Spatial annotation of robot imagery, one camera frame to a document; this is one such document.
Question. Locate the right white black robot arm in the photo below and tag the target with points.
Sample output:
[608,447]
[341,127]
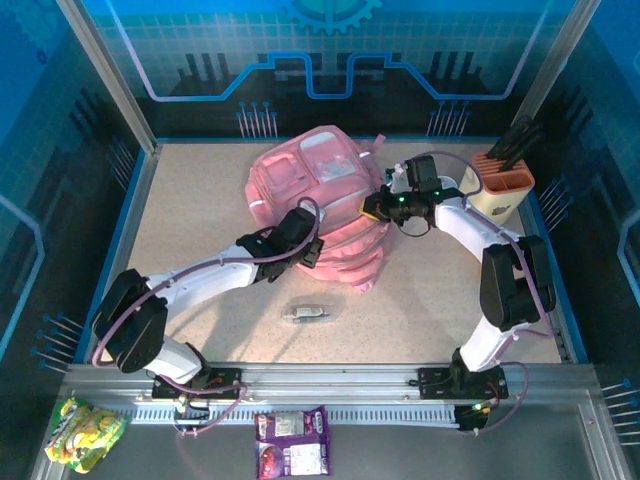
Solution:
[465,225]

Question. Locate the purple snack bag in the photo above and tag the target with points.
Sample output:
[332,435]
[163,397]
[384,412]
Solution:
[292,442]

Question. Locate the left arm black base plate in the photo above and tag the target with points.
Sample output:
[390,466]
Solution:
[227,380]

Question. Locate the aluminium rail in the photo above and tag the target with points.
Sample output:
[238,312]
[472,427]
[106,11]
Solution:
[330,375]

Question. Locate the black junction box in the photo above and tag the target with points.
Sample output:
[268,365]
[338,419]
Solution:
[470,420]

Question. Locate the pink student backpack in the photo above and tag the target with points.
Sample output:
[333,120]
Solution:
[320,170]

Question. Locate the clear plastic bag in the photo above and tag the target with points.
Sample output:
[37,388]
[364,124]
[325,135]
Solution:
[332,300]

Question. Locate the green yellow snack bag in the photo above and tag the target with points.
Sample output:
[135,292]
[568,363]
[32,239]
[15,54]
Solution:
[82,435]

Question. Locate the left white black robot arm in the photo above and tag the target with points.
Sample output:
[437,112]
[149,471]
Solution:
[210,280]

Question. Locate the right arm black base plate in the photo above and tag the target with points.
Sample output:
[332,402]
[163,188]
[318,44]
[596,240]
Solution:
[432,382]

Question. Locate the beige holder with orange top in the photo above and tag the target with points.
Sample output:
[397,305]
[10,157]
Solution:
[492,202]

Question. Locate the aluminium frame post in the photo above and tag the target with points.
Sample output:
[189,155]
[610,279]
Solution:
[550,65]
[105,70]

